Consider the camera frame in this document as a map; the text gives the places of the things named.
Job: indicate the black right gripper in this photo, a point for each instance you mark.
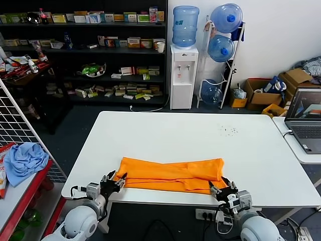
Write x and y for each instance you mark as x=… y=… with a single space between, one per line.
x=225 y=194

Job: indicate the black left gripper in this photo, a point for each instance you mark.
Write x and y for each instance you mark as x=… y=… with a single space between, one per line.
x=111 y=187

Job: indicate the orange t-shirt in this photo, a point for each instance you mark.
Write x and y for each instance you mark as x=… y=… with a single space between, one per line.
x=170 y=173

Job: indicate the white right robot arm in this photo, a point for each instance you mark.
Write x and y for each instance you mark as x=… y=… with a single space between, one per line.
x=258 y=229

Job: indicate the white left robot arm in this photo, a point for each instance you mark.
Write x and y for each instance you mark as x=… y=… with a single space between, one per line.
x=80 y=223

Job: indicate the pile of striped clothes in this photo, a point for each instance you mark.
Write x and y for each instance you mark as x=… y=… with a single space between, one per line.
x=312 y=66

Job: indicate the white power strip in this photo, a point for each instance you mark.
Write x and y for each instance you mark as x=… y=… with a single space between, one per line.
x=203 y=214

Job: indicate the large white table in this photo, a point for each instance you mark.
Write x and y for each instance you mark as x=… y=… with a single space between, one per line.
x=250 y=155

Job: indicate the red edged shelf cart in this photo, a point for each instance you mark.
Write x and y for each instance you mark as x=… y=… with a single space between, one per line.
x=37 y=180

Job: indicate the small white side table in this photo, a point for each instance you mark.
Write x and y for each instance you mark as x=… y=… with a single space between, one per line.
x=279 y=123

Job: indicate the small yellow box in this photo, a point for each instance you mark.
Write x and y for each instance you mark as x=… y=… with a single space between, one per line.
x=239 y=103

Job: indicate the yellow plastic bin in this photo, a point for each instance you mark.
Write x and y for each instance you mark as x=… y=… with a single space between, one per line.
x=269 y=112

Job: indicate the grey floor power strip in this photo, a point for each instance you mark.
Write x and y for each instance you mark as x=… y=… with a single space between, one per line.
x=303 y=232

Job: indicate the light blue crumpled cloth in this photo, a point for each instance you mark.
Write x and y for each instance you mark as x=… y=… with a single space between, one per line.
x=25 y=160

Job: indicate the clear plastic bag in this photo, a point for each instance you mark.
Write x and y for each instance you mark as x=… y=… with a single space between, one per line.
x=239 y=92

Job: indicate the open brown cardboard box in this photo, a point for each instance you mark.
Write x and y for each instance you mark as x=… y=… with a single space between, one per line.
x=263 y=99

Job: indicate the grey open laptop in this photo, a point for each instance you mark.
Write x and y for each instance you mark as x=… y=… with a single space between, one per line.
x=306 y=130

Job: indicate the white water dispenser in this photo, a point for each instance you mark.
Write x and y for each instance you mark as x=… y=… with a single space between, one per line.
x=181 y=90

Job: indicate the red white medicine box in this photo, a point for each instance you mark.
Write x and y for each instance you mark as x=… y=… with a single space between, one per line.
x=128 y=71

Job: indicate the red snack bag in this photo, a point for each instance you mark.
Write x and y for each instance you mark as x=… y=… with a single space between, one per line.
x=3 y=180

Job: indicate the basket of green packs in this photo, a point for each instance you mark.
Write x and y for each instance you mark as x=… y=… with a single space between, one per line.
x=91 y=69

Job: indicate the black stand by rack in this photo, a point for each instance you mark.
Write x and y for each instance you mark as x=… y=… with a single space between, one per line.
x=230 y=74

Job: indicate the white water jug rack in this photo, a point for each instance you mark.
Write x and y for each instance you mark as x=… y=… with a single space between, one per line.
x=202 y=75

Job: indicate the blue and white bag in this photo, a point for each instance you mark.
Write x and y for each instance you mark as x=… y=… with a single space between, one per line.
x=274 y=84

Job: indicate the black shelving unit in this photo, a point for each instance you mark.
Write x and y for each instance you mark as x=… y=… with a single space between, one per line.
x=105 y=51

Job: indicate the dark wooden table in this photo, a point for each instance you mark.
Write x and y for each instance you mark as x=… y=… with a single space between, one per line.
x=30 y=77

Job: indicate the large closed cardboard box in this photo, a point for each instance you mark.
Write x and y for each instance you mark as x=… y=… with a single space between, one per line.
x=297 y=75

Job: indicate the orange white medicine box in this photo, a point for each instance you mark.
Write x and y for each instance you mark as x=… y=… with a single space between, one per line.
x=134 y=43

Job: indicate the small white bottle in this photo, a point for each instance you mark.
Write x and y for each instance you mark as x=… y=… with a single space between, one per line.
x=33 y=67

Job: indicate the white paper cup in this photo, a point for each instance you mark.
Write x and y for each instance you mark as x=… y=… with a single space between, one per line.
x=161 y=47

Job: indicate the blue drink bottle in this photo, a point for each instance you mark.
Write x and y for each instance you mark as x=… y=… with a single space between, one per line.
x=67 y=41

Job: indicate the pink drink bottle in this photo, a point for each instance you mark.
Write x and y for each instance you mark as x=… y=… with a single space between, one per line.
x=41 y=52

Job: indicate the dark blue cloth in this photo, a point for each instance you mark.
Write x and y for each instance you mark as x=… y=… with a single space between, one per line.
x=237 y=32

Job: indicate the upright blue water jug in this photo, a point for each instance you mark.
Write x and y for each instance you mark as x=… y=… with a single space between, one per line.
x=185 y=25

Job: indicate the tall pink medicine box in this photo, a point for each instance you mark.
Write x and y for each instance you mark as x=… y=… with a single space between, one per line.
x=153 y=14

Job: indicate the yellow medicine box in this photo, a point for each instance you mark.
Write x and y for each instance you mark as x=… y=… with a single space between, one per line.
x=59 y=18

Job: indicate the cola bottle red label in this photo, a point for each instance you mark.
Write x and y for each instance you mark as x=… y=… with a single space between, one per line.
x=44 y=17

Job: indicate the shiny black bowl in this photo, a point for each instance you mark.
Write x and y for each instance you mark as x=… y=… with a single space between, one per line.
x=33 y=18

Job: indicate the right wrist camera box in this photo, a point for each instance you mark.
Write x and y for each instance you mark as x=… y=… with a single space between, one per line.
x=242 y=200

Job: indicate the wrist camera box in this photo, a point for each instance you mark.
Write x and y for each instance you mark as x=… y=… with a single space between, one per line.
x=242 y=200
x=93 y=191

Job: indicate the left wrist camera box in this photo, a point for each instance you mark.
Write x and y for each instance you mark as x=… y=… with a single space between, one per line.
x=93 y=191

